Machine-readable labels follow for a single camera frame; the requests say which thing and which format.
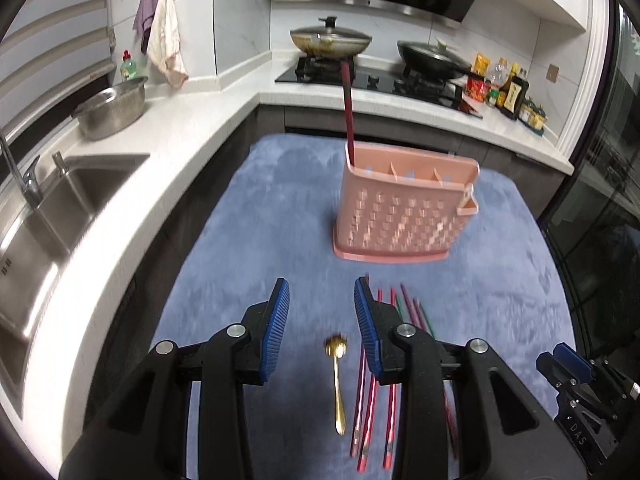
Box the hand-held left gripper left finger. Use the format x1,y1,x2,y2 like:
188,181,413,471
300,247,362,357
59,277,291,480

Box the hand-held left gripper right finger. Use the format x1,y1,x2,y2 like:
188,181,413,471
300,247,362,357
353,276,587,480

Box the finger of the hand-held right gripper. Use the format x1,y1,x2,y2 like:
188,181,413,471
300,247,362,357
553,342,596,384
536,352,571,392

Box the gold spoon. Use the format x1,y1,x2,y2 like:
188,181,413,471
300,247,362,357
326,334,349,436

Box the pink perforated utensil holder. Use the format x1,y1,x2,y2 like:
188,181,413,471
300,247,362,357
332,141,480,262

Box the blue plush mat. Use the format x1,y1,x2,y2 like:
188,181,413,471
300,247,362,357
150,132,576,480

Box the glass sliding door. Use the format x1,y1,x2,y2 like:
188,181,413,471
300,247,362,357
539,0,640,411

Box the white kitchen counter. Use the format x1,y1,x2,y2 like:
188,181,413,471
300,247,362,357
0,49,576,466

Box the stainless steel sink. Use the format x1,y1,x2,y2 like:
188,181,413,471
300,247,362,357
0,152,151,421

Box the rack of small jars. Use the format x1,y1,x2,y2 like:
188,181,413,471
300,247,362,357
517,100,549,136

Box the black gas stove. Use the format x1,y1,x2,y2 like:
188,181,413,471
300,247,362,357
275,55,484,119

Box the red snack packet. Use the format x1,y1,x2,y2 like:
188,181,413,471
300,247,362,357
465,77,494,104

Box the black frying pan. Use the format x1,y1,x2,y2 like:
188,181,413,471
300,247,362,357
397,42,473,82

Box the stainless steel bowl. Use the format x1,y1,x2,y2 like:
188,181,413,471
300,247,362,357
72,76,149,141

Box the dark soy sauce bottle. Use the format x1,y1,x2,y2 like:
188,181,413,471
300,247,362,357
498,64,530,120

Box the steel wok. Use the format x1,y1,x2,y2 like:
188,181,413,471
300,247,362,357
290,32,374,59

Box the glass pan lid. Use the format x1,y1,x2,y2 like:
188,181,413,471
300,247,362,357
400,38,459,62

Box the clear plastic bottle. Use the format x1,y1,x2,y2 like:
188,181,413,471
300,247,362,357
487,57,509,87

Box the chrome faucet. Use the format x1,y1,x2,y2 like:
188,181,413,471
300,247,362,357
0,130,42,211

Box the glass wok lid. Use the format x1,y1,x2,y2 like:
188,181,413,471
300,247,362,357
291,16,373,43

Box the green dish soap bottle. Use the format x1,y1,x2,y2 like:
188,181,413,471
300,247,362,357
120,50,139,84

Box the white hanging towel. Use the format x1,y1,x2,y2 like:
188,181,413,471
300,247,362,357
146,0,190,87

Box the purple cloth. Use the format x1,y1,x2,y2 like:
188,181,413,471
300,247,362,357
132,0,163,54

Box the white window blinds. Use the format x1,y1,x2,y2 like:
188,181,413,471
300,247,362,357
0,0,117,128

